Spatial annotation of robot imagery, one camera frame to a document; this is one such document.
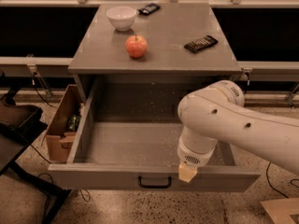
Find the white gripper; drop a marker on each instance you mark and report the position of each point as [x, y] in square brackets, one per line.
[193, 156]

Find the grey top drawer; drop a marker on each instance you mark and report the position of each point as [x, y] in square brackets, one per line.
[128, 139]

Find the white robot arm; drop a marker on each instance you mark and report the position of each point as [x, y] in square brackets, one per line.
[216, 114]

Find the grey drawer cabinet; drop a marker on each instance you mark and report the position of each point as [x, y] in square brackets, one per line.
[102, 52]

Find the cardboard sheet on floor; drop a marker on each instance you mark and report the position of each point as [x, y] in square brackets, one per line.
[282, 211]

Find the green can in box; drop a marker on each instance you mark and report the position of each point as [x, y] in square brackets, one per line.
[73, 123]

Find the cardboard box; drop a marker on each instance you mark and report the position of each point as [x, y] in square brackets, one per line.
[59, 136]

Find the black snack bar right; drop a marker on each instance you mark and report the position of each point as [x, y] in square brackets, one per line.
[201, 43]

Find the red apple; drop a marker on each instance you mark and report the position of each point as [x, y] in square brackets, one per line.
[136, 46]

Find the white bowl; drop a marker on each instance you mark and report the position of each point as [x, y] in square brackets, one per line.
[121, 18]

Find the black snack packet rear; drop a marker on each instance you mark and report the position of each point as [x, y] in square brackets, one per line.
[149, 9]

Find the black folding table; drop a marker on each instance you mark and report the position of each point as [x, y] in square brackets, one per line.
[20, 126]

